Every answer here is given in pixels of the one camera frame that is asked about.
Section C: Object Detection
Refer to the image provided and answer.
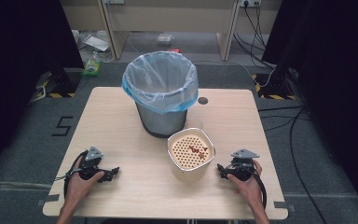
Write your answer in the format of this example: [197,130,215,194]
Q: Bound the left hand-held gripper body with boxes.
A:
[78,146,107,182]

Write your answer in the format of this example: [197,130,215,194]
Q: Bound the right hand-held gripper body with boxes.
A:
[227,148,261,183]

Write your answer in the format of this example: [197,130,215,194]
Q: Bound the person's right hand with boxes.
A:
[226,160,264,204]

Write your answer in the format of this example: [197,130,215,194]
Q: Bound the person's left hand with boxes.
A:
[63,155,105,204]

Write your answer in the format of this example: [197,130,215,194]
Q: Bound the brown food scraps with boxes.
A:
[187,144,209,160]

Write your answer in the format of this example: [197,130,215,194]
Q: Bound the cream container with perforated insert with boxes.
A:
[166,127,217,184]

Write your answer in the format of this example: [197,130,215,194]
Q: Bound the grey tape floor marker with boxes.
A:
[273,201,296,214]

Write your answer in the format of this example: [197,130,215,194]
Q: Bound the grey metal trash bin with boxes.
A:
[134,102,188,139]

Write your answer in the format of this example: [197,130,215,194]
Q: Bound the black stand base striped tape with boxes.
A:
[34,66,82,99]
[251,68,298,101]

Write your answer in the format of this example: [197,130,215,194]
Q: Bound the green plastic bottle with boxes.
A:
[80,50,103,78]

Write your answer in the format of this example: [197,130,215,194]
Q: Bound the blue plastic bin bag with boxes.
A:
[121,50,200,115]

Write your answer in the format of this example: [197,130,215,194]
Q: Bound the black curtain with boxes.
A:
[0,0,86,185]
[261,0,358,220]

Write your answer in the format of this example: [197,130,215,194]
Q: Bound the white papers and plastic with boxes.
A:
[71,29,112,53]

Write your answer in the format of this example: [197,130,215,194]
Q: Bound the clear plastic box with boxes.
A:
[156,33,174,45]

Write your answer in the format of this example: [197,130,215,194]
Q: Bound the left hand-held gripper black cable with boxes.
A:
[54,150,90,198]

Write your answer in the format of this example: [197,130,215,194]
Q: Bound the hand-held gripper black cable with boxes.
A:
[54,150,90,198]
[252,169,269,209]

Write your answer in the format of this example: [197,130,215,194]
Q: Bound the right hand-held gripper black cable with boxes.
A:
[252,169,269,209]

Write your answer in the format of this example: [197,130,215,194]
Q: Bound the black floor cables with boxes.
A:
[256,105,328,224]

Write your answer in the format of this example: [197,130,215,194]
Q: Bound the black power cables bundle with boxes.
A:
[232,2,277,70]

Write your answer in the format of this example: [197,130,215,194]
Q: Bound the white wall socket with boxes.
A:
[239,0,263,8]

